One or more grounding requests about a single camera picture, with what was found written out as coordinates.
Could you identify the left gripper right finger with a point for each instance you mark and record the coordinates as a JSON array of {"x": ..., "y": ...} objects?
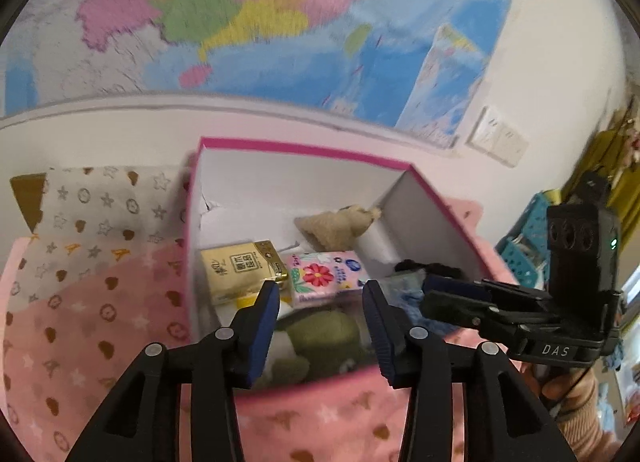
[{"x": 383, "y": 330}]

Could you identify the yellow tissue pack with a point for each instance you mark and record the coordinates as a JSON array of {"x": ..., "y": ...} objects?
[{"x": 235, "y": 271}]

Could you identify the white wall sockets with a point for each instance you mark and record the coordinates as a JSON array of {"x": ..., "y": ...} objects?
[{"x": 497, "y": 138}]

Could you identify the pink patterned bedsheet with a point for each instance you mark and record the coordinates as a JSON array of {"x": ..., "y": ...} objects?
[{"x": 62, "y": 356}]

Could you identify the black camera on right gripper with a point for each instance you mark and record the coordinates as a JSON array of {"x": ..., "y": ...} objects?
[{"x": 583, "y": 241}]

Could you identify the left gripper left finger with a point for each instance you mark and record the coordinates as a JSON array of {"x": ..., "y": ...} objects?
[{"x": 259, "y": 326}]

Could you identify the white patterned pillow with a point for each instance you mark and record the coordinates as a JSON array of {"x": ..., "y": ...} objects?
[{"x": 93, "y": 218}]

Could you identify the right forearm pink sleeve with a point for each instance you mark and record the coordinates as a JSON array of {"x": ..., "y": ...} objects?
[{"x": 584, "y": 433}]

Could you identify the blue perforated basket upper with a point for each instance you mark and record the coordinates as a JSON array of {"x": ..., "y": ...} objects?
[{"x": 531, "y": 228}]

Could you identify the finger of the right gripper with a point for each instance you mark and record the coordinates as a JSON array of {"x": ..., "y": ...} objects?
[
  {"x": 475, "y": 286},
  {"x": 493, "y": 313}
]

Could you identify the right hand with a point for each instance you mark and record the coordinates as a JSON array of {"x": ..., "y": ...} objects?
[{"x": 571, "y": 390}]

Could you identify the beige plush bunny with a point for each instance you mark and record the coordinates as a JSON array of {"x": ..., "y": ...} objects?
[{"x": 338, "y": 230}]

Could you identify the blue perforated basket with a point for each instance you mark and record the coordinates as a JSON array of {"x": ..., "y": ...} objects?
[
  {"x": 528, "y": 267},
  {"x": 531, "y": 228}
]

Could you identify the blue checkered scrunchie cloth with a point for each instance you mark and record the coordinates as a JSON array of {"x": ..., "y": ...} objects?
[{"x": 409, "y": 304}]

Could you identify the floral pink tissue pack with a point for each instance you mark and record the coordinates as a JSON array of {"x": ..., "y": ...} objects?
[{"x": 319, "y": 278}]

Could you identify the blue perforated basket lower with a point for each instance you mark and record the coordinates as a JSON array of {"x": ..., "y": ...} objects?
[{"x": 528, "y": 267}]

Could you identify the green plush toy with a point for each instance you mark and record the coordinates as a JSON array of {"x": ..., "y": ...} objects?
[{"x": 316, "y": 343}]

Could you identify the black soft item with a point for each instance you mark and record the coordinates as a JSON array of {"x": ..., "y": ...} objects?
[{"x": 425, "y": 269}]

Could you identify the pink storage box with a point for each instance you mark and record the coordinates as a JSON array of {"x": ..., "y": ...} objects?
[{"x": 243, "y": 190}]

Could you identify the wall map poster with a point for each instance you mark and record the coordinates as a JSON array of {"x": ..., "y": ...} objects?
[{"x": 410, "y": 65}]

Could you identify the yellow hanging coat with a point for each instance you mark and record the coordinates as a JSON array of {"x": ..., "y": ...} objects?
[{"x": 613, "y": 155}]

